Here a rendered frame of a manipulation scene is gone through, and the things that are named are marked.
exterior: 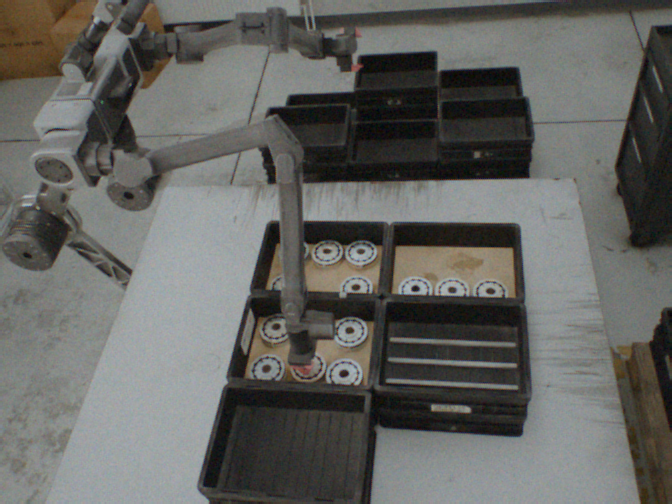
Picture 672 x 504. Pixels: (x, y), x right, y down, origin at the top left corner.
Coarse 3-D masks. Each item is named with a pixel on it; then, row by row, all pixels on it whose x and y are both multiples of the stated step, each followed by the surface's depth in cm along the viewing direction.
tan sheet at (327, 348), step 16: (336, 320) 198; (256, 336) 197; (256, 352) 194; (272, 352) 193; (288, 352) 192; (320, 352) 191; (336, 352) 190; (352, 352) 189; (368, 352) 189; (288, 368) 189; (368, 368) 185
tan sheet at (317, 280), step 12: (276, 252) 219; (276, 264) 215; (312, 264) 213; (276, 276) 212; (312, 276) 210; (324, 276) 209; (336, 276) 209; (348, 276) 208; (372, 276) 207; (312, 288) 207; (324, 288) 206; (336, 288) 206
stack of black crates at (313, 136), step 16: (272, 112) 313; (288, 112) 312; (304, 112) 311; (320, 112) 310; (336, 112) 309; (304, 128) 315; (320, 128) 313; (336, 128) 312; (352, 128) 311; (304, 144) 291; (320, 144) 289; (336, 144) 288; (272, 160) 300; (304, 160) 297; (320, 160) 297; (336, 160) 295; (272, 176) 307; (304, 176) 304; (320, 176) 304; (336, 176) 303
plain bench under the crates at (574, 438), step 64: (192, 192) 263; (256, 192) 258; (320, 192) 254; (384, 192) 249; (448, 192) 245; (512, 192) 241; (576, 192) 237; (192, 256) 240; (256, 256) 236; (576, 256) 218; (128, 320) 224; (192, 320) 221; (576, 320) 202; (128, 384) 207; (192, 384) 204; (576, 384) 188; (128, 448) 193; (192, 448) 190; (384, 448) 183; (448, 448) 181; (512, 448) 178; (576, 448) 176
